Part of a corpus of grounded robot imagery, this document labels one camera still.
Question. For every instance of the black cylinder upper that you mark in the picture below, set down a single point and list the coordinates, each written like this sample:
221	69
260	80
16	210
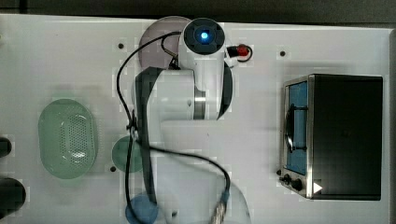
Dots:
5	146

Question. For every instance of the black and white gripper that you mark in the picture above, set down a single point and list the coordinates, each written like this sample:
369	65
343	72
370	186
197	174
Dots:
231	56

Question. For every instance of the red toy strawberry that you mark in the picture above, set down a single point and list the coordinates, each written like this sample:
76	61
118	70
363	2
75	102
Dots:
243	50

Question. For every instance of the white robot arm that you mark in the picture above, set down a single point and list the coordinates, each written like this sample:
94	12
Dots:
188	188

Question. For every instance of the green perforated colander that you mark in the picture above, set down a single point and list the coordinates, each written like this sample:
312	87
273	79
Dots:
67	139

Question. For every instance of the black and steel toaster oven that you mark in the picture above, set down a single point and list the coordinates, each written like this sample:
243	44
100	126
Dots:
332	137

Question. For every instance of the blue bowl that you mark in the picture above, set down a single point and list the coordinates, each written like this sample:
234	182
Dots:
144	211

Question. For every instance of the green cup with handle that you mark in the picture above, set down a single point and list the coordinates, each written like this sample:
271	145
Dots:
120	153

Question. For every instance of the black cylinder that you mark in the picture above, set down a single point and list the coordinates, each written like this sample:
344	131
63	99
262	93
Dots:
12	196
5	146

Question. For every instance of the black cylinder lower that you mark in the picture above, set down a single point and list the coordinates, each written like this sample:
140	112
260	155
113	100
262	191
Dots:
12	196

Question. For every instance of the grey round plate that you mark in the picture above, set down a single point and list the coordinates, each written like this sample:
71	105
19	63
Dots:
153	55

